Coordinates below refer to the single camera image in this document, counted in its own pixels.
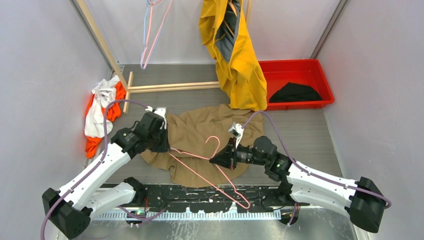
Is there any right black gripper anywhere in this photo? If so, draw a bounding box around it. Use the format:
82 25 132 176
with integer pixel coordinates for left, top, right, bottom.
209 136 269 170

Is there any tan brown garment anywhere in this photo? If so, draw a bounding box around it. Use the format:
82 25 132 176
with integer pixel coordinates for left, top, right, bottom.
140 104 264 188

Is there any yellow pleated skirt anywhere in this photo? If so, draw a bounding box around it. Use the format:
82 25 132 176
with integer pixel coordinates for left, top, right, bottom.
198 0 268 112

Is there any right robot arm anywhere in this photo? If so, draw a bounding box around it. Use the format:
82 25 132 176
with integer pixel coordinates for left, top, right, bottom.
209 136 387 233

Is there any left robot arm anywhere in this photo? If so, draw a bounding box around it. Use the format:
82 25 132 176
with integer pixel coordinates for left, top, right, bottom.
42 107 170 239

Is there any orange cloth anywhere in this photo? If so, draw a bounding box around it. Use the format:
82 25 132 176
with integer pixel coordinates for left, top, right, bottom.
85 82 126 159

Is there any wooden clothes rack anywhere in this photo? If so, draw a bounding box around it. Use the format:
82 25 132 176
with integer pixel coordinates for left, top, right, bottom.
76 0 254 115

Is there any white cloth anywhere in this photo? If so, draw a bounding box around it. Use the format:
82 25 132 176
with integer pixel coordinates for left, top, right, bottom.
84 75 120 138

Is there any black garment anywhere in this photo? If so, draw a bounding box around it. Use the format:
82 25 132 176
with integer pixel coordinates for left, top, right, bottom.
269 82 323 103

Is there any red plastic bin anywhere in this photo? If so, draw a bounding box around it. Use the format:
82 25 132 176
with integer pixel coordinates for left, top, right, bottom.
259 59 335 111

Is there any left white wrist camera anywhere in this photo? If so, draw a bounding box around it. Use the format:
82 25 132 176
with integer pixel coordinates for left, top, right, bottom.
145 106 168 130

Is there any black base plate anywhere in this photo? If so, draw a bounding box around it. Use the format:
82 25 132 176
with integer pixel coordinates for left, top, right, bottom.
122 184 295 213

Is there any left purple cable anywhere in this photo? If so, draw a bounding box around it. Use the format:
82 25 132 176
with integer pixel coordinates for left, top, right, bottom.
39 99 168 240

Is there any purple cable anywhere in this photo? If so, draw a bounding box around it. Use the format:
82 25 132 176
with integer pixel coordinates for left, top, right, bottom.
39 99 168 240
241 110 392 227

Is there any aluminium rail frame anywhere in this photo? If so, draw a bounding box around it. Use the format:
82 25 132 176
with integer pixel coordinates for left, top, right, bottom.
54 187 370 240

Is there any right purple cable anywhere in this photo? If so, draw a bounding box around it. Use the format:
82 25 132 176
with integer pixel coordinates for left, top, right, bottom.
241 110 392 227

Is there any blue wire hanger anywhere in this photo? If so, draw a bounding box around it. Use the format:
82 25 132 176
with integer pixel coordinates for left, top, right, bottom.
139 0 154 70

